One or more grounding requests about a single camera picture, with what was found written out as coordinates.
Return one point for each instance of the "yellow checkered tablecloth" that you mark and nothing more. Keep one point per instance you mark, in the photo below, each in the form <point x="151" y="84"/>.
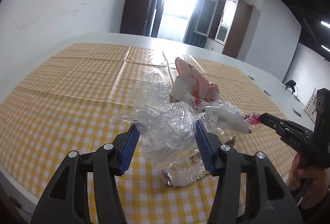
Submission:
<point x="66" y="104"/>

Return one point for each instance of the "white tissue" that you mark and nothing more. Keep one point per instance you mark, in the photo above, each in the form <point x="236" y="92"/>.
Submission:
<point x="229" y="117"/>

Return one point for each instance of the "pink paper bag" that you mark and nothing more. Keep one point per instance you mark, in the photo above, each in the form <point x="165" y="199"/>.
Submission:
<point x="201" y="87"/>

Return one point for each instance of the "white plastic cup container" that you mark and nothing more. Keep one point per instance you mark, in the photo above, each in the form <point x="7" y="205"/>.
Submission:
<point x="182" y="84"/>

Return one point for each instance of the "person's right hand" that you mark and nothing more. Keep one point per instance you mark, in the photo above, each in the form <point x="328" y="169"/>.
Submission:
<point x="318" y="186"/>

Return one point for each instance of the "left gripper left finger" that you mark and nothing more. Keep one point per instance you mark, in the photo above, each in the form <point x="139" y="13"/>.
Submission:
<point x="65" y="198"/>

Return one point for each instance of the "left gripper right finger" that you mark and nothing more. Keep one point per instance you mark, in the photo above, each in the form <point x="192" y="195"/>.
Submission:
<point x="250" y="190"/>

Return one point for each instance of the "pink white wrapper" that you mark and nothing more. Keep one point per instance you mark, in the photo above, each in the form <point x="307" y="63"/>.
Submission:
<point x="200" y="105"/>

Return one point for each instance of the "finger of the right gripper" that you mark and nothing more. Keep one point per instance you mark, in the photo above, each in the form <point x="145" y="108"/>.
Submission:
<point x="278" y="123"/>

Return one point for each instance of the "long gold snack wrapper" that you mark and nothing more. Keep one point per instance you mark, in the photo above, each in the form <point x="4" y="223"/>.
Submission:
<point x="180" y="162"/>

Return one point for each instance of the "black device on table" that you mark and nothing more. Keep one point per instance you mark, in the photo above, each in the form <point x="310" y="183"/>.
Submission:
<point x="291" y="84"/>

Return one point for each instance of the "clear plastic wrap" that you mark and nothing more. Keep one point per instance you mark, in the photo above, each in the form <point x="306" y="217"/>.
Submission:
<point x="167" y="130"/>

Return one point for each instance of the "brown glass door cabinet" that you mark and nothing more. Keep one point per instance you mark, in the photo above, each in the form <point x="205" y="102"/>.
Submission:
<point x="224" y="24"/>

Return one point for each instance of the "white desk organizer box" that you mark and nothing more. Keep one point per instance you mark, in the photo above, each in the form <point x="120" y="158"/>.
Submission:
<point x="310" y="108"/>

